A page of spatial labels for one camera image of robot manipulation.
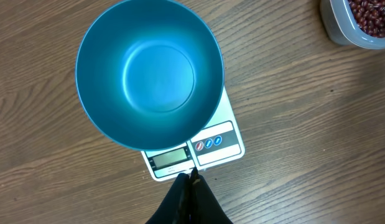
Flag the white digital kitchen scale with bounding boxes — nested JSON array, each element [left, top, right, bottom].
[[141, 90, 245, 182]]

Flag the clear plastic container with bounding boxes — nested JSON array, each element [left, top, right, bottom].
[[320, 0, 385, 50]]

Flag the blue metal bowl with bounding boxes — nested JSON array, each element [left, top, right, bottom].
[[75, 0, 225, 151]]

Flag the red beans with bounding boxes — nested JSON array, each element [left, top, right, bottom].
[[348, 0, 385, 38]]

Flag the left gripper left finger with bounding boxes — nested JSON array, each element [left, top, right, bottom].
[[146, 173, 190, 224]]

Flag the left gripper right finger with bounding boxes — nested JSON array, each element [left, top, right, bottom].
[[190, 167, 233, 224]]

